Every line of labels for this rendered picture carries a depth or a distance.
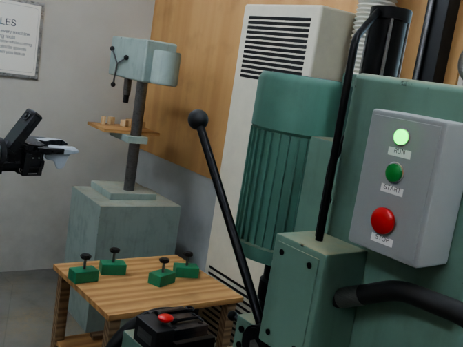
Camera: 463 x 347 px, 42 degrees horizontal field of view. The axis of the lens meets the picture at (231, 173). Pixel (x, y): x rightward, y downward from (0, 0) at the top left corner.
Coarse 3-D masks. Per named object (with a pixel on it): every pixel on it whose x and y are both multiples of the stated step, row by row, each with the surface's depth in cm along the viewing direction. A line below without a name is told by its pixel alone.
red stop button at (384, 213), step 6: (378, 210) 68; (384, 210) 67; (390, 210) 67; (372, 216) 68; (378, 216) 68; (384, 216) 67; (390, 216) 67; (372, 222) 68; (378, 222) 68; (384, 222) 67; (390, 222) 67; (378, 228) 68; (384, 228) 67; (390, 228) 67
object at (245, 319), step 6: (240, 318) 109; (246, 318) 108; (252, 318) 109; (240, 324) 109; (246, 324) 108; (252, 324) 106; (240, 330) 108; (234, 336) 110; (240, 336) 109; (234, 342) 110; (240, 342) 109
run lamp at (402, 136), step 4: (400, 128) 66; (404, 128) 66; (396, 132) 66; (400, 132) 66; (404, 132) 66; (408, 132) 66; (396, 136) 66; (400, 136) 66; (404, 136) 66; (408, 136) 66; (396, 140) 66; (400, 140) 66; (404, 140) 66; (408, 140) 66; (396, 144) 67; (400, 144) 66; (404, 144) 66
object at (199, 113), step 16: (192, 112) 101; (192, 128) 102; (208, 144) 100; (208, 160) 98; (224, 192) 96; (224, 208) 95; (240, 256) 92; (240, 272) 92; (256, 304) 89; (256, 320) 89; (256, 336) 86
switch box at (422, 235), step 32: (384, 128) 68; (416, 128) 65; (448, 128) 63; (384, 160) 68; (416, 160) 65; (448, 160) 64; (384, 192) 68; (416, 192) 65; (448, 192) 65; (352, 224) 72; (416, 224) 65; (448, 224) 67; (416, 256) 65; (448, 256) 69
